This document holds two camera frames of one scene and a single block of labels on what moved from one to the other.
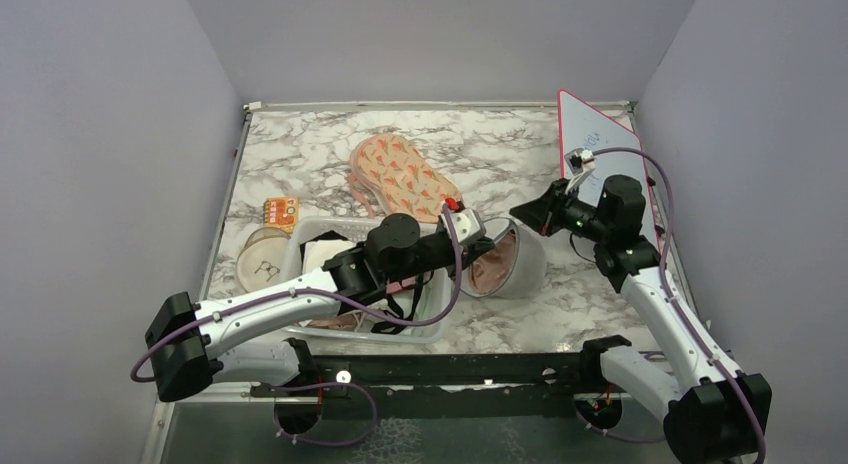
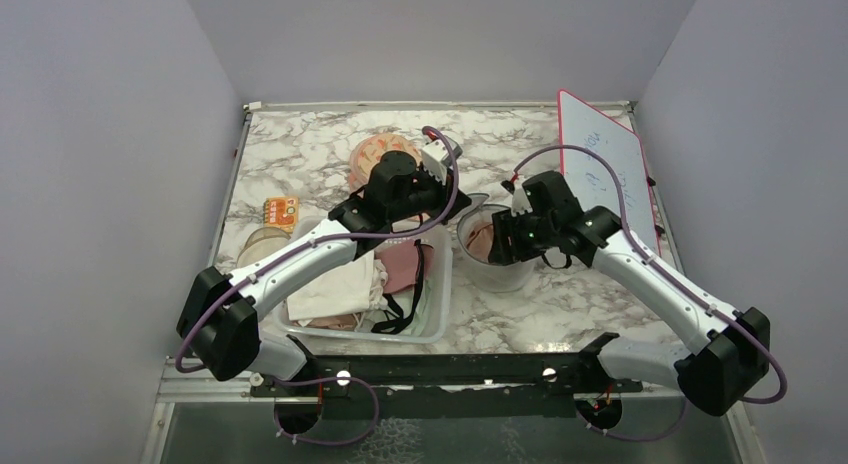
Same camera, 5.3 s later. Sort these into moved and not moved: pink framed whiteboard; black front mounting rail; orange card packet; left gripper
Moved: left gripper
Not moved: black front mounting rail; pink framed whiteboard; orange card packet
